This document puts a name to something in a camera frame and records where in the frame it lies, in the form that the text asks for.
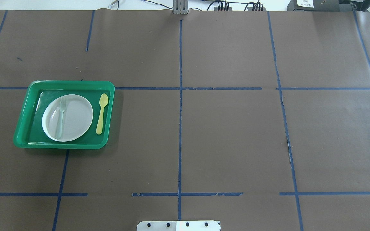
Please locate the black box with label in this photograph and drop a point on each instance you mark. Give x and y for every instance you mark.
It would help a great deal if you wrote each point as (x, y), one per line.
(314, 5)

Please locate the brown paper table cover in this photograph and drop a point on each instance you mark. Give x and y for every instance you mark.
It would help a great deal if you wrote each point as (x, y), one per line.
(259, 120)

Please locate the green plastic tray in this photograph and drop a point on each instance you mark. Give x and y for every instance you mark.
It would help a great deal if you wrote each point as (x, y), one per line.
(29, 132)

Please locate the translucent grey plastic fork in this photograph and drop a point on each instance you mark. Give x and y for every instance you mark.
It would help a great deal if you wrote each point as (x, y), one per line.
(60, 123)

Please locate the black cable connector block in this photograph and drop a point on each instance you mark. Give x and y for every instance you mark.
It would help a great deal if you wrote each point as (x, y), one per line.
(251, 6)
(223, 6)

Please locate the yellow plastic spoon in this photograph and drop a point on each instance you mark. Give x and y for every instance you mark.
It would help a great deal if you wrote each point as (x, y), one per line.
(103, 101)

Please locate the white round plate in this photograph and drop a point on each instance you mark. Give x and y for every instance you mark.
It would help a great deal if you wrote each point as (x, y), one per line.
(78, 118)

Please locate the white metal base plate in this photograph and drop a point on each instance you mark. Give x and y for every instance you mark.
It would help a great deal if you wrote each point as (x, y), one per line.
(193, 225)

